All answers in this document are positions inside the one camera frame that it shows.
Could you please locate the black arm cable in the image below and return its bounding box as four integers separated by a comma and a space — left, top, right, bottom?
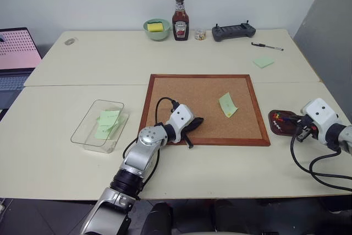
122, 96, 180, 200
290, 132, 352, 192

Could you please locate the curled green sticky note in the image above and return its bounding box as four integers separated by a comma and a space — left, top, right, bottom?
218, 92, 239, 119

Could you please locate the yellow sponge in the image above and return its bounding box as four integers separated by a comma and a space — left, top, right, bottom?
147, 21, 164, 33

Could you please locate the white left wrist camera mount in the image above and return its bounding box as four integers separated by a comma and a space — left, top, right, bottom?
165, 103, 195, 144

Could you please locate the ketchup bottle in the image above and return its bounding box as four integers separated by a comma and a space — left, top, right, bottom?
172, 0, 190, 42

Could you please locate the cork board with wooden frame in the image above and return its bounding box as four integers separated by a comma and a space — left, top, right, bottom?
138, 74, 271, 147

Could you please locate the green sticky note pad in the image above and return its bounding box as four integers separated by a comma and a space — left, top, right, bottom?
252, 56, 276, 69

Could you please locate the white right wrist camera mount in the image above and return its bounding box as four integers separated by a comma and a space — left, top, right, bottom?
300, 97, 339, 145

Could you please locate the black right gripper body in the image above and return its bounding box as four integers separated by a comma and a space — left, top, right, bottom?
296, 114, 320, 143

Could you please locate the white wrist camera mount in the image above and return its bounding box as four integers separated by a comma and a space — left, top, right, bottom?
165, 103, 195, 144
300, 97, 339, 145

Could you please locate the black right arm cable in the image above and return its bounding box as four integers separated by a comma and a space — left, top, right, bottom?
290, 132, 352, 192

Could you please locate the black game controller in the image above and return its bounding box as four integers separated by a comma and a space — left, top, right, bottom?
211, 20, 257, 42

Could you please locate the dark rounded shape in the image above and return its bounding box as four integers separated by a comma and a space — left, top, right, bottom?
142, 201, 174, 235

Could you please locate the small clear glass jar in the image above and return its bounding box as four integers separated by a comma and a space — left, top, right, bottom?
194, 28, 207, 41

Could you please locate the green note with writing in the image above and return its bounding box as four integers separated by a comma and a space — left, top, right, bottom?
96, 110, 121, 127
94, 121, 120, 140

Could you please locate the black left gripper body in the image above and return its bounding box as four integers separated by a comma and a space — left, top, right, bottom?
182, 118, 201, 138

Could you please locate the black pen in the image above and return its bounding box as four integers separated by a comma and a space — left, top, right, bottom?
251, 41, 284, 52

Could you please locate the laptop with pink screen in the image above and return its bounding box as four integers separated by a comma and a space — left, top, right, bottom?
0, 27, 43, 117

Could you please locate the dark brown tray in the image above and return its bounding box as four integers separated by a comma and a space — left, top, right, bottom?
268, 110, 306, 136

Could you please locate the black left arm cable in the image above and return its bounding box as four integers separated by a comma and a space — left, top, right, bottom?
122, 96, 180, 200

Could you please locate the clear plastic box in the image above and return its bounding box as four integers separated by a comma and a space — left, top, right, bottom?
70, 99, 130, 155

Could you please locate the pale green bowl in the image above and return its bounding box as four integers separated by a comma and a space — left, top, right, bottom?
143, 18, 171, 42

